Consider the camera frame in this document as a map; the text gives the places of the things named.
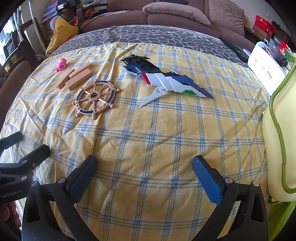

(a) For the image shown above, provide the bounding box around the yellow plastic bag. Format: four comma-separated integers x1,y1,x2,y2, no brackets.
45,19,79,57

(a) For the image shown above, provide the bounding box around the flat beige pillow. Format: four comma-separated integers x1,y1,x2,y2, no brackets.
142,3,211,26

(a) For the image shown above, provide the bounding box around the lilac plastic container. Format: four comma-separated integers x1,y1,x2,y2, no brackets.
254,41,271,50

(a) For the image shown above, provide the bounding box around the copper blue ship wheel toy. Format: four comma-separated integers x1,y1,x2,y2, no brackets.
74,79,121,120

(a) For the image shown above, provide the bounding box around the yellow blue plaid cloth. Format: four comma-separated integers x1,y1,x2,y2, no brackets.
0,43,274,241

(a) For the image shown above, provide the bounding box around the round labelled tin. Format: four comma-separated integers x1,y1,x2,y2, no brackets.
47,14,70,30

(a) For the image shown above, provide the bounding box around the white pole stand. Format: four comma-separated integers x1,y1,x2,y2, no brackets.
14,7,47,54

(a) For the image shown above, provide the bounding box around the grey stone-pattern blanket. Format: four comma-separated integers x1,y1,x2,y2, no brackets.
50,24,252,68

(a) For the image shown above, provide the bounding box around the long wooden block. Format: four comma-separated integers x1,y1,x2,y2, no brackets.
69,62,93,78
65,68,92,91
56,69,75,90

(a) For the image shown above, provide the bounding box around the red cardboard box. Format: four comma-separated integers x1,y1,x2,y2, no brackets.
253,15,276,35

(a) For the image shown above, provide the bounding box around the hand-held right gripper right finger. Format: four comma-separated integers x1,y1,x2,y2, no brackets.
192,155,269,241

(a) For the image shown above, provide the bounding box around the small pink plastic toy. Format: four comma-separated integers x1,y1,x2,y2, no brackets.
56,59,68,72

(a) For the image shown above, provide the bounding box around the brown wooden chair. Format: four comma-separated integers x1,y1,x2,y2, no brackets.
0,44,39,95

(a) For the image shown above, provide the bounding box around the white plastic box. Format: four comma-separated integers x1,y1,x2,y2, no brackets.
247,42,289,97

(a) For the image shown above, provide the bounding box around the stack of blue boxes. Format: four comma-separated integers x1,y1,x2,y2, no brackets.
42,0,61,19

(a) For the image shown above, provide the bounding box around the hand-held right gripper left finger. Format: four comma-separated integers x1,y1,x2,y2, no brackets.
22,155,99,241

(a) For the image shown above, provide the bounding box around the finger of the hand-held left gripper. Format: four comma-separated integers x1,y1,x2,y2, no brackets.
0,144,51,183
0,134,24,154

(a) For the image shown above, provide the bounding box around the cream yellow plastic basket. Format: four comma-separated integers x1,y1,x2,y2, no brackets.
261,62,296,241

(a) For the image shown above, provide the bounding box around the upright beige pillow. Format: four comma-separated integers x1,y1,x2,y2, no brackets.
208,0,246,37

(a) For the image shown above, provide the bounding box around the brown fabric sofa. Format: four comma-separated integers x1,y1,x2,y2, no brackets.
80,0,256,51

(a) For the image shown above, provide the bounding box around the black remote control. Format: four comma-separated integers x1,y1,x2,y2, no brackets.
219,37,250,62

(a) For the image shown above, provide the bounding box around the blue white toy spaceship model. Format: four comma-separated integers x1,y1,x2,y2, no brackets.
120,54,214,108

